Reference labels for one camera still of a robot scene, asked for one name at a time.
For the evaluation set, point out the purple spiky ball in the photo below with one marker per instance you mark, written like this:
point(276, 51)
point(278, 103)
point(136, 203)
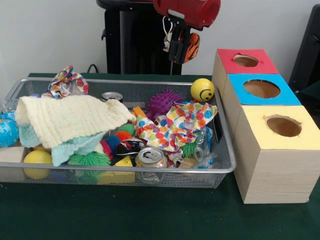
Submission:
point(164, 103)

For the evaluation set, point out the red can with silver top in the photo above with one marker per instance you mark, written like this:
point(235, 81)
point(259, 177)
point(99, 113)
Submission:
point(111, 96)

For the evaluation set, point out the polka dot colourful cloth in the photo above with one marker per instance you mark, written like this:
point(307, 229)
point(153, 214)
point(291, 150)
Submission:
point(65, 84)
point(175, 125)

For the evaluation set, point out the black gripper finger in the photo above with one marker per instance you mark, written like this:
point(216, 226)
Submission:
point(174, 44)
point(184, 46)

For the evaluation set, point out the yellow smiley ball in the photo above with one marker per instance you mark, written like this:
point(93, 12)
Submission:
point(202, 90)

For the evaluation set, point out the clear shallow mesh bin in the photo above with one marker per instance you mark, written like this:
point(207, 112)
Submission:
point(222, 155)

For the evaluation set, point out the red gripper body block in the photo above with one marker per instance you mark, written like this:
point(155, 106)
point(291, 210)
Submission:
point(195, 11)

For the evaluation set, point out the large green spiky ball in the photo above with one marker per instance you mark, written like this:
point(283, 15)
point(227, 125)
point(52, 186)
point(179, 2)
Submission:
point(189, 149)

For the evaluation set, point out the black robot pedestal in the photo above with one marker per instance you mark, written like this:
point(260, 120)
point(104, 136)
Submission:
point(140, 45)

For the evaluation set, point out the crushed silver can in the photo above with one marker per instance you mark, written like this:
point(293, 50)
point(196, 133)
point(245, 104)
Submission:
point(151, 157)

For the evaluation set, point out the pale wooden block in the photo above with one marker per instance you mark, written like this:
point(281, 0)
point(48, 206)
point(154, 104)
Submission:
point(11, 155)

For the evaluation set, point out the wooden box with three holes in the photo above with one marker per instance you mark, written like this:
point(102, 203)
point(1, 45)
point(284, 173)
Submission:
point(270, 170)

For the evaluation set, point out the blue globe ball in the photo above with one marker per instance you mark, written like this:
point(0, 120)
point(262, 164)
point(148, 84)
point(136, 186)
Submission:
point(7, 133)

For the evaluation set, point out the orange tiger toy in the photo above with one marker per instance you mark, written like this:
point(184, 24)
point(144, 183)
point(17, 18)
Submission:
point(192, 47)

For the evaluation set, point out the cream yellow cloth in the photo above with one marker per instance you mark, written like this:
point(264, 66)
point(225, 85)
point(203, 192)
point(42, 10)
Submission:
point(70, 120)

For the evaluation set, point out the black chair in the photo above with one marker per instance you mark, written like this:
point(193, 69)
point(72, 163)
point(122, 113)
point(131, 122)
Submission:
point(307, 55)

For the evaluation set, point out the rainbow spiky caterpillar toy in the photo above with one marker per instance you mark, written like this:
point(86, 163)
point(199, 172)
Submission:
point(117, 140)

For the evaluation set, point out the plain yellow ball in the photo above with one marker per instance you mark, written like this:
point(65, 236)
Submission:
point(37, 162)

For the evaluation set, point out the mint green cloth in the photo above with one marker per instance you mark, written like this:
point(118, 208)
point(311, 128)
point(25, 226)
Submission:
point(75, 147)

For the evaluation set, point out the small green spiky ball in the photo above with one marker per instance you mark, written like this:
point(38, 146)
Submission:
point(90, 159)

